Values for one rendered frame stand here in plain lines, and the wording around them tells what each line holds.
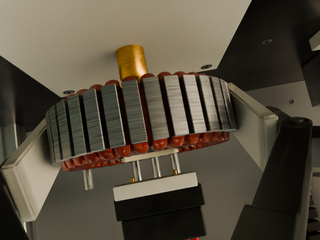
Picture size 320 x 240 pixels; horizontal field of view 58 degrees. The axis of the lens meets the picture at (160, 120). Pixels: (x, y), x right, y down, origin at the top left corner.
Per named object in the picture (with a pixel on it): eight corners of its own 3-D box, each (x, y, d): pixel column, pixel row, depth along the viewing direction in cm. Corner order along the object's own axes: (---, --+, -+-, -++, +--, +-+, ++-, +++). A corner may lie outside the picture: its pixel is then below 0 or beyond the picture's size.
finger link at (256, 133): (262, 117, 13) (279, 115, 13) (221, 84, 19) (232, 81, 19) (265, 176, 14) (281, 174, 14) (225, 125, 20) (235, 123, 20)
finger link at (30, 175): (36, 221, 13) (20, 224, 13) (67, 155, 20) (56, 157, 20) (15, 165, 12) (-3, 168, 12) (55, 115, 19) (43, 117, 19)
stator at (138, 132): (2, 93, 13) (11, 177, 12) (249, 48, 13) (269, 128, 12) (77, 126, 24) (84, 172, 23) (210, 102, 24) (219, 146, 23)
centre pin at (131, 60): (113, 47, 19) (119, 87, 18) (142, 42, 19) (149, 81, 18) (117, 59, 21) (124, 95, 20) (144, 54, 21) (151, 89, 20)
